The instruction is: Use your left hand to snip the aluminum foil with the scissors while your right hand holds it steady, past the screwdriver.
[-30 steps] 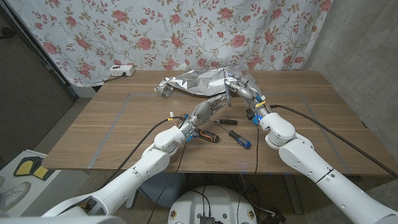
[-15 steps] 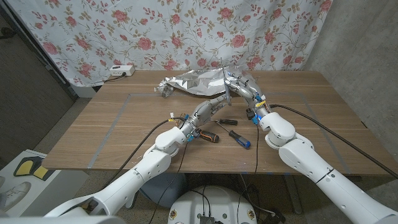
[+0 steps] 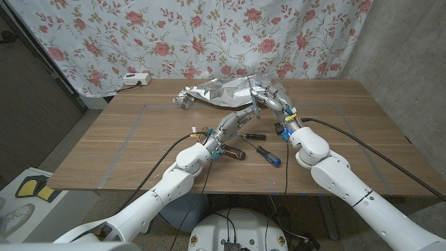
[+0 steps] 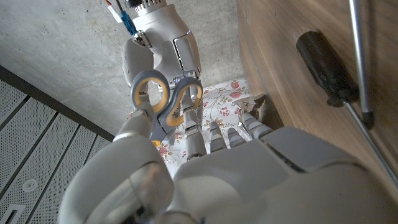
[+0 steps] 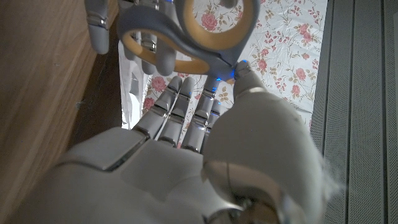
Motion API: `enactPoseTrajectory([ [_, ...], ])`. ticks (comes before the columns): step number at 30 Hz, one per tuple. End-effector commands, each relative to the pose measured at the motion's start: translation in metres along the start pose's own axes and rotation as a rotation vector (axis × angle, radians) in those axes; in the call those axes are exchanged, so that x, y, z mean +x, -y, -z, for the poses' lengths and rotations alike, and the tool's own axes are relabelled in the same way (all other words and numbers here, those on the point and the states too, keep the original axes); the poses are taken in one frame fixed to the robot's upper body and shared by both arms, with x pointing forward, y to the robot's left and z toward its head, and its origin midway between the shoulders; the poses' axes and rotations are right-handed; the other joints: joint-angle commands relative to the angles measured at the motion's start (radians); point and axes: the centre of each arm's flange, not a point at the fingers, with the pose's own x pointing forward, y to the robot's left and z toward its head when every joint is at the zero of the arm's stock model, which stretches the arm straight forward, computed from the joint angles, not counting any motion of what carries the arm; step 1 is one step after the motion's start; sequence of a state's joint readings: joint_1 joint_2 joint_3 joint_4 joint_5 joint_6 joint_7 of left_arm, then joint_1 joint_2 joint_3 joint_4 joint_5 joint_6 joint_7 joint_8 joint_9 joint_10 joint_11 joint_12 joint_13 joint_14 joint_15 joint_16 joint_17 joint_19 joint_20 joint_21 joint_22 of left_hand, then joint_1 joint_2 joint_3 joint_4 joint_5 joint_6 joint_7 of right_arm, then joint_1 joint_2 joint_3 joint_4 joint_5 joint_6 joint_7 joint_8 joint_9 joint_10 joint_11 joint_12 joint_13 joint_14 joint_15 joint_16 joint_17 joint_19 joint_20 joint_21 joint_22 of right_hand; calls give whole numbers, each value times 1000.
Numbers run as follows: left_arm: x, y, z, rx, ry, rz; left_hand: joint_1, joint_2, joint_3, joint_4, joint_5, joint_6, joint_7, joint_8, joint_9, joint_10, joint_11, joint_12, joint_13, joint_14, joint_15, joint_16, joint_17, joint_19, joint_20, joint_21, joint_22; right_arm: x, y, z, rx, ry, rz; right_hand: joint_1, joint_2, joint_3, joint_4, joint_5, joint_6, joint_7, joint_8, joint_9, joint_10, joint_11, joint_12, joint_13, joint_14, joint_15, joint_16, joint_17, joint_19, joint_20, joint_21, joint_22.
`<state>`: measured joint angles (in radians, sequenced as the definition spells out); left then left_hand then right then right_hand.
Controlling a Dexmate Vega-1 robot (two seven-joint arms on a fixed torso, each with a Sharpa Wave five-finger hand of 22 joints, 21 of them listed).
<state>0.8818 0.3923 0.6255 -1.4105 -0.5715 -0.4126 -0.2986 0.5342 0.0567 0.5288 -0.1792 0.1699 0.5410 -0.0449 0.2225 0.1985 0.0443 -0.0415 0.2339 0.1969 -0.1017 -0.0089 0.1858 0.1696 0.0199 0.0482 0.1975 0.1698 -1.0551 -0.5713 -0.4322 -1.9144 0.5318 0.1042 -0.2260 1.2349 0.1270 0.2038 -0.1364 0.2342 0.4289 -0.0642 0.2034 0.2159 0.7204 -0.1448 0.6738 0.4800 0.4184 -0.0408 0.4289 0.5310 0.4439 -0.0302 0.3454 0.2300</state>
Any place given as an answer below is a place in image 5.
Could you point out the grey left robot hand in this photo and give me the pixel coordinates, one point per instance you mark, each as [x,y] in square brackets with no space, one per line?
[99,31]

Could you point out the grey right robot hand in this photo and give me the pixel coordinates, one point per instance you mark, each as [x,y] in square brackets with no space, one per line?
[186,174]

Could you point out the floral backdrop cloth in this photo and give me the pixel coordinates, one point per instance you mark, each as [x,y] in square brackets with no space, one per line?
[280,46]

